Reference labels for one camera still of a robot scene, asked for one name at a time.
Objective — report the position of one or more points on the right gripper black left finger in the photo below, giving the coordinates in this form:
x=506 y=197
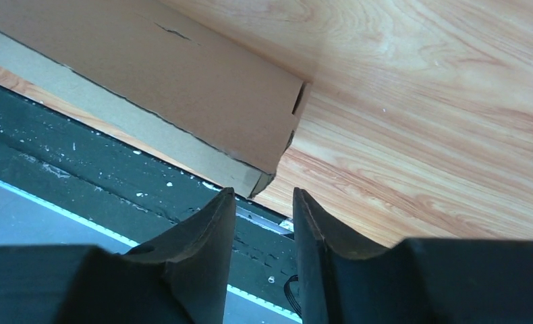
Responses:
x=179 y=276

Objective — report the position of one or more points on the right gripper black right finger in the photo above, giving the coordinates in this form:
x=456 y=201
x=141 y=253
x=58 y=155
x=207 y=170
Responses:
x=345 y=277

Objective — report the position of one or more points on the cardboard sheet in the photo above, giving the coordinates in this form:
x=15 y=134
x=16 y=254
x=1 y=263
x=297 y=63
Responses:
x=155 y=78

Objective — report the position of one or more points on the aluminium frame rail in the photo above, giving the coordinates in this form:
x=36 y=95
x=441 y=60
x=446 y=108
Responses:
x=28 y=219

